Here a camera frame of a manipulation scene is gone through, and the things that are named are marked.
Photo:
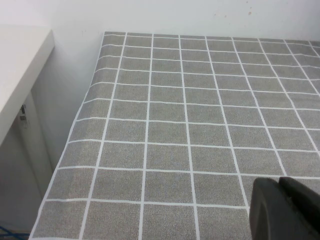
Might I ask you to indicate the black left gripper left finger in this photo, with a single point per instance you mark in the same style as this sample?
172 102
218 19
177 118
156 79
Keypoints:
267 212

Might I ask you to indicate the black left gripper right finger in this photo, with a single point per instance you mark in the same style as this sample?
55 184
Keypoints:
305 205

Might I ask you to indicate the grey white checked tablecloth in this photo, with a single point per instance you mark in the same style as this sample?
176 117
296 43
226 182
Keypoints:
175 125

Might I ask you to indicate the white side desk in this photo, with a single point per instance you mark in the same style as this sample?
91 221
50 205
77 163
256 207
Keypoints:
20 75

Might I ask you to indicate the small metal bracket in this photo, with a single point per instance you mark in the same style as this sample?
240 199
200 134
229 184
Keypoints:
23 117

